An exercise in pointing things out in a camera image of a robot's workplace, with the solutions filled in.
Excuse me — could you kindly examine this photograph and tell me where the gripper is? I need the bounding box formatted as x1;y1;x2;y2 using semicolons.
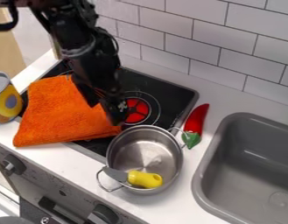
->
61;40;130;127

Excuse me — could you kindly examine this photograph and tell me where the silver pot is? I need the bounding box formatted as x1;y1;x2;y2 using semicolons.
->
95;124;188;196

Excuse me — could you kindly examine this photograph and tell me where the orange cloth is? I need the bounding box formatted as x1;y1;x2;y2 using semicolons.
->
11;74;123;148

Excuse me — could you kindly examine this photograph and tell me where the toy stove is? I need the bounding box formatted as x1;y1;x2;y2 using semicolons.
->
18;59;200;165

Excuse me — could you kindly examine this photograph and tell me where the yellow patterned can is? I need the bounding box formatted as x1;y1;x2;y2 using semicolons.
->
0;71;25;124

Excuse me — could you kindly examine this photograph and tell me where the red toy pepper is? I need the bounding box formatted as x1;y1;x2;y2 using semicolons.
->
179;102;211;151

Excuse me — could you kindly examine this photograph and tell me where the toy sink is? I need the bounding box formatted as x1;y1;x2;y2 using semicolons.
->
190;112;288;224

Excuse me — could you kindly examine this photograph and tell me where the yellow handled tool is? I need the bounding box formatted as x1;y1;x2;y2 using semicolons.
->
100;165;165;189

